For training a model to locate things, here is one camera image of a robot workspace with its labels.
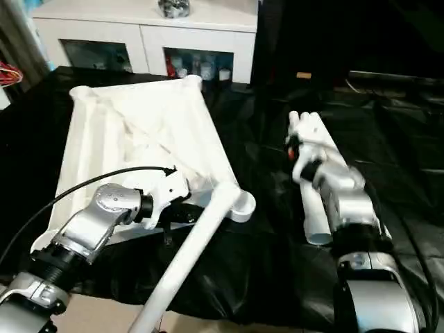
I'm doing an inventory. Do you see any white plastic table top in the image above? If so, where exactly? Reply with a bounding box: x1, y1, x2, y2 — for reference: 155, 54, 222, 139
31, 75, 257, 255

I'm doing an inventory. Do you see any black plastic mat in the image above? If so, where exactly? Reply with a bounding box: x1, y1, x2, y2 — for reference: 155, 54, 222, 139
0, 66, 444, 330

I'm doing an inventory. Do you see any white cabinet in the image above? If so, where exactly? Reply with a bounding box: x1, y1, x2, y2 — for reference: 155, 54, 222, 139
31, 0, 259, 85

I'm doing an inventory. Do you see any grey crumpled bundle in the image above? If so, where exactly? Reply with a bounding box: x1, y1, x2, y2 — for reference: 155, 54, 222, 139
157, 0, 191, 19

